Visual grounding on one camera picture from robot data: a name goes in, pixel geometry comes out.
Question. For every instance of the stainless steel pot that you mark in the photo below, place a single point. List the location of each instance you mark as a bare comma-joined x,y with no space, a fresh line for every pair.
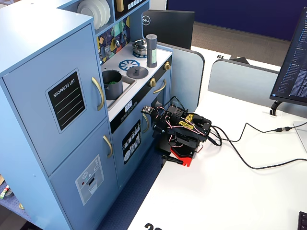
140,48

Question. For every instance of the blue dishwasher door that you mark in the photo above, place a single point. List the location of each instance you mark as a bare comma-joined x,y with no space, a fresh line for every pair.
144,153

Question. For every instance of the monitor showing code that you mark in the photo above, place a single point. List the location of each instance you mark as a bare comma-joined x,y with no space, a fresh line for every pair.
295,60

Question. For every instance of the silver monitor stand base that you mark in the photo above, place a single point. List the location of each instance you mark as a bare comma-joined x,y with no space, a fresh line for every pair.
301,134

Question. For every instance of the silver slotted spatula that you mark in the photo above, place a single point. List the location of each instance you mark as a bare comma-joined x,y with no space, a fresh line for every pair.
107,50

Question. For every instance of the silver hanging utensil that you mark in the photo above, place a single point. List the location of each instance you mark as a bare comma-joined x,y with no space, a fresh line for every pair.
125,36

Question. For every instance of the black keyboard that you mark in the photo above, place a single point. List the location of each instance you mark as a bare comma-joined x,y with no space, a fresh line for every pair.
303,221

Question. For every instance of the dark toy microwave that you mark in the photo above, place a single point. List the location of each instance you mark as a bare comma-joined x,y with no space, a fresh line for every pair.
139,13

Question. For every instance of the black Dell monitor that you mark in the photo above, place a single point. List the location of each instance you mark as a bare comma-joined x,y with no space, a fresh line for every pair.
172,26

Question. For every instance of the fridge door with ice dispenser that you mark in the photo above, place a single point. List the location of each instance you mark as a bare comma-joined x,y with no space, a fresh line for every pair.
69,165

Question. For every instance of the gray salt shaker cylinder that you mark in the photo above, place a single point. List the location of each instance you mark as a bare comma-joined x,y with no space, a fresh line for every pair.
151,52

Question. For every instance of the black control panel strip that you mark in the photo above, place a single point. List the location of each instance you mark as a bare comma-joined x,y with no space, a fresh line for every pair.
141,94

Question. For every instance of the green white box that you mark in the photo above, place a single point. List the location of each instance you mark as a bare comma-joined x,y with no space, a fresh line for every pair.
3,192

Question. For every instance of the gray divider panel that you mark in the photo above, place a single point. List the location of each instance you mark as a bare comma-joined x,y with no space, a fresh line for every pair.
187,72
239,81

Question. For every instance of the black table clamp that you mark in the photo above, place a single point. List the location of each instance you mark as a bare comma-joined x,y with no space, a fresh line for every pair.
171,159

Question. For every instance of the green peas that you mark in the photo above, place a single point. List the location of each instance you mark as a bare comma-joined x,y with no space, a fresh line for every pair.
111,83

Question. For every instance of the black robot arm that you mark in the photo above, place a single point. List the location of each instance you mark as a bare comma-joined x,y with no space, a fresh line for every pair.
187,133

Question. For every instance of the gray toy sink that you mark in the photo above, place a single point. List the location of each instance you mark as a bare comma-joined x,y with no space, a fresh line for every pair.
128,83

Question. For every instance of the fridge door with shopping list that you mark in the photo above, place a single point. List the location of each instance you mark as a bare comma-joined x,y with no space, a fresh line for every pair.
28,107

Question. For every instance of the gray pot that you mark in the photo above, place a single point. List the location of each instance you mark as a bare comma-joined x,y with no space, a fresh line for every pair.
114,92

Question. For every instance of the red arm base plate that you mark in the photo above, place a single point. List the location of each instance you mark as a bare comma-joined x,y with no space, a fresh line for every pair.
182,157

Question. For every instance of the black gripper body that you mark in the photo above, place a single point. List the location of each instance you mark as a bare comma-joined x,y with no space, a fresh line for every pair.
161,128

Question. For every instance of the white plate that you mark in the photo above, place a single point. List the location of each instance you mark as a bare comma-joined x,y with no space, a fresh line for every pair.
108,12
102,14
86,10

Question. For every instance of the silver hanging spoon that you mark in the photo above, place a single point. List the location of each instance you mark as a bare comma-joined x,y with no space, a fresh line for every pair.
117,42

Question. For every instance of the blue toy kitchen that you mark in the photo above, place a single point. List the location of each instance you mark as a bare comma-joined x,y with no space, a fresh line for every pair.
24,36

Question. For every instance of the blue oven door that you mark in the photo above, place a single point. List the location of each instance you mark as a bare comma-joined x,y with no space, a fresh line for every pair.
157,103

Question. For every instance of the gold stove knob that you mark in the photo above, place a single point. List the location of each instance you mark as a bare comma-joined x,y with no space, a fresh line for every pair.
152,83
167,65

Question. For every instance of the gray pot lid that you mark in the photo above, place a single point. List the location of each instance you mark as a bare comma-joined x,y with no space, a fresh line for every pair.
142,72

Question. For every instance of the black shopping list board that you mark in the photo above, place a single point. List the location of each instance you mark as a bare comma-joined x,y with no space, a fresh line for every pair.
66,100

